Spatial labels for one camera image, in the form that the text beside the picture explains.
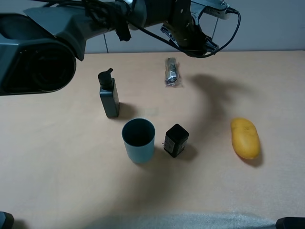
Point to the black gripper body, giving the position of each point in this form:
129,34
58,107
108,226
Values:
184,33

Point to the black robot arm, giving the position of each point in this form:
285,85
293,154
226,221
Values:
39,48

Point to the yellow mango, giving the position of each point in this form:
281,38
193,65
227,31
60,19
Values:
245,139

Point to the blue plastic cup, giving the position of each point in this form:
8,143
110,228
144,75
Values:
139,136

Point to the small black box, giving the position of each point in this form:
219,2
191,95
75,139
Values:
175,140

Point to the dark green pump bottle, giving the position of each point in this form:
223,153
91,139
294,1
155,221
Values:
108,94

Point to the black item in plastic bag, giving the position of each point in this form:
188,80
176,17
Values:
172,75

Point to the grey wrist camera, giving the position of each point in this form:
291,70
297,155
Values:
216,8

